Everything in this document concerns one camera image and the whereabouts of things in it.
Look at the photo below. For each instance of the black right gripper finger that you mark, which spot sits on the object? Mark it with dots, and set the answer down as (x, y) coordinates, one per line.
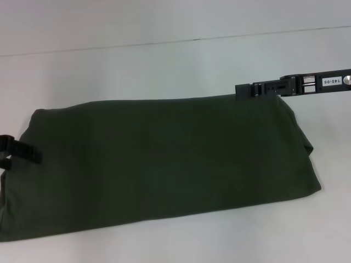
(257, 90)

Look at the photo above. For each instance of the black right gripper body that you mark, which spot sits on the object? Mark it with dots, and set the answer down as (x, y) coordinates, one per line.
(321, 83)

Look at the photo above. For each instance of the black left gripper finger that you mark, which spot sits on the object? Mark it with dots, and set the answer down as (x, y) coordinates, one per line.
(5, 163)
(23, 150)

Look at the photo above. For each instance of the dark green printed t-shirt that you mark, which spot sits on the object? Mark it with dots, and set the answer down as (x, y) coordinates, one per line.
(150, 164)

